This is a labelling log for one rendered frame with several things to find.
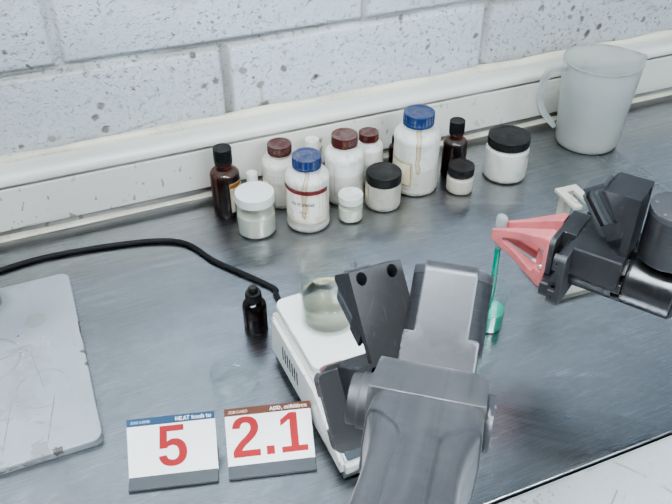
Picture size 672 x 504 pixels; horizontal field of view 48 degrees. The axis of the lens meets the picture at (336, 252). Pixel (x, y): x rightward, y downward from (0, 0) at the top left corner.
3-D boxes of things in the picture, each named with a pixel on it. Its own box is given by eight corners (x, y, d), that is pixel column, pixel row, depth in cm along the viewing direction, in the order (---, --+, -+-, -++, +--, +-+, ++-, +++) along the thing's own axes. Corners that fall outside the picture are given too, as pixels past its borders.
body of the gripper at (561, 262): (549, 253, 77) (620, 278, 74) (584, 207, 84) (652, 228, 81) (539, 301, 81) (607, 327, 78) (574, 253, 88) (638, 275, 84)
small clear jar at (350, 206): (338, 209, 115) (338, 185, 112) (363, 210, 114) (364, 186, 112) (336, 224, 112) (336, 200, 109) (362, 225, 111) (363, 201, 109)
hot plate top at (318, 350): (417, 342, 81) (417, 336, 80) (314, 377, 77) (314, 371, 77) (367, 277, 90) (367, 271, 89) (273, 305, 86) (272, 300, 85)
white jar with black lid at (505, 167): (497, 188, 119) (503, 149, 115) (474, 168, 124) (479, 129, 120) (533, 179, 121) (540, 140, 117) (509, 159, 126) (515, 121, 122)
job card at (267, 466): (316, 471, 78) (316, 445, 75) (229, 481, 77) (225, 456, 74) (310, 424, 82) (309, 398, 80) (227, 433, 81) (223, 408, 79)
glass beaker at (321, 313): (307, 298, 86) (305, 238, 81) (362, 306, 85) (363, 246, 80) (291, 340, 81) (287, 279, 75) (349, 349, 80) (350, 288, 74)
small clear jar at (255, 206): (236, 220, 113) (232, 182, 108) (274, 215, 113) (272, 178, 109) (239, 243, 108) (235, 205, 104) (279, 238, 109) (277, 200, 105)
